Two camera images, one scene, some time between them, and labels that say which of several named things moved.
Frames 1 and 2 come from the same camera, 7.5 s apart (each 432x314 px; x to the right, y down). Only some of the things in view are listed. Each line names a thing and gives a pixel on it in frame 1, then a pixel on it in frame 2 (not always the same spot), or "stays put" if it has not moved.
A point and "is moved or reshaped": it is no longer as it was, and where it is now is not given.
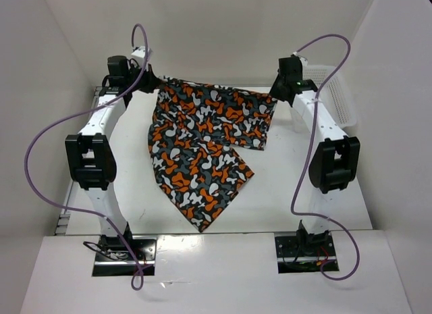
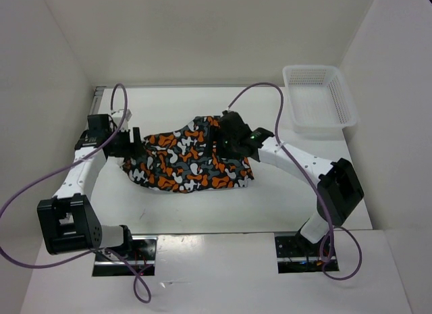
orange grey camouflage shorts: x=192 y=130 is moved or reshaped
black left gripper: x=152 y=82 to x=135 y=148
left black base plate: x=114 y=257 stays put
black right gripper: x=274 y=91 to x=216 y=133
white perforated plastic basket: x=336 y=94 stays put
